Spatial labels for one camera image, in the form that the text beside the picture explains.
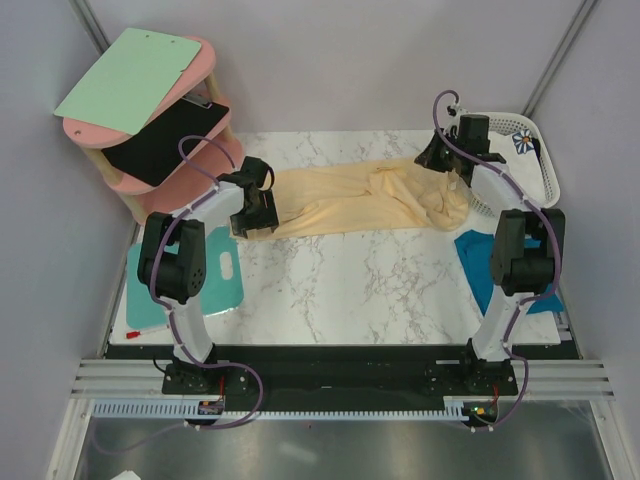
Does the blue t shirt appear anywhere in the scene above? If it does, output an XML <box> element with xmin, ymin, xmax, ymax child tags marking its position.
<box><xmin>454</xmin><ymin>230</ymin><xmax>565</xmax><ymax>316</ymax></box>

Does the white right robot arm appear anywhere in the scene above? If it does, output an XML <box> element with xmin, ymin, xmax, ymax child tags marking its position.
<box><xmin>414</xmin><ymin>113</ymin><xmax>566</xmax><ymax>394</ymax></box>

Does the pink three tier shelf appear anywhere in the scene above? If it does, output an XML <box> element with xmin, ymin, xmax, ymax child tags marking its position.
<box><xmin>54</xmin><ymin>28</ymin><xmax>243</xmax><ymax>223</ymax></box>

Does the white t shirt with flower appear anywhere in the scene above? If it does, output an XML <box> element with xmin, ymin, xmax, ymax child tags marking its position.
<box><xmin>484</xmin><ymin>127</ymin><xmax>546</xmax><ymax>204</ymax></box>

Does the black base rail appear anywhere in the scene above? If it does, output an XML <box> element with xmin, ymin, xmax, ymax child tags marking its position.
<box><xmin>106</xmin><ymin>345</ymin><xmax>589</xmax><ymax>409</ymax></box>

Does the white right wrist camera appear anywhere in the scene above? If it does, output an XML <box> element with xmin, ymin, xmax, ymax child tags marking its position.
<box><xmin>446</xmin><ymin>103</ymin><xmax>468</xmax><ymax>117</ymax></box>

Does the white cable duct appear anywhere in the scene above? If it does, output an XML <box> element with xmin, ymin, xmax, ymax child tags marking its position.
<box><xmin>91</xmin><ymin>397</ymin><xmax>499</xmax><ymax>421</ymax></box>

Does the red marker pen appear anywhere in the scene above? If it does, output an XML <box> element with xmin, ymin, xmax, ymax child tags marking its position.
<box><xmin>125</xmin><ymin>324</ymin><xmax>169</xmax><ymax>340</ymax></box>

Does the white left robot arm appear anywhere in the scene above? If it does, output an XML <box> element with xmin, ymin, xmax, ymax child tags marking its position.
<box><xmin>137</xmin><ymin>156</ymin><xmax>279</xmax><ymax>393</ymax></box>

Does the green clipboard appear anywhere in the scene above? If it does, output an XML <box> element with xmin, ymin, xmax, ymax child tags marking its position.
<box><xmin>54</xmin><ymin>28</ymin><xmax>201</xmax><ymax>135</ymax></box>

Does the yellow t shirt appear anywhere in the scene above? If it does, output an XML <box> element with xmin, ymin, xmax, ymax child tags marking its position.
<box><xmin>247</xmin><ymin>158</ymin><xmax>470</xmax><ymax>241</ymax></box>

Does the white plastic basket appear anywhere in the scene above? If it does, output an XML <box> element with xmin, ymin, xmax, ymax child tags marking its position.
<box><xmin>480</xmin><ymin>112</ymin><xmax>560</xmax><ymax>208</ymax></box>

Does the black clipboard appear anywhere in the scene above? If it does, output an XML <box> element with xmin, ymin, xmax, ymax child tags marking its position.
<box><xmin>102</xmin><ymin>94</ymin><xmax>230</xmax><ymax>187</ymax></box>

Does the teal cutting board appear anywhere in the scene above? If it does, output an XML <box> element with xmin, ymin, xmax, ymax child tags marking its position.
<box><xmin>126</xmin><ymin>226</ymin><xmax>244</xmax><ymax>330</ymax></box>

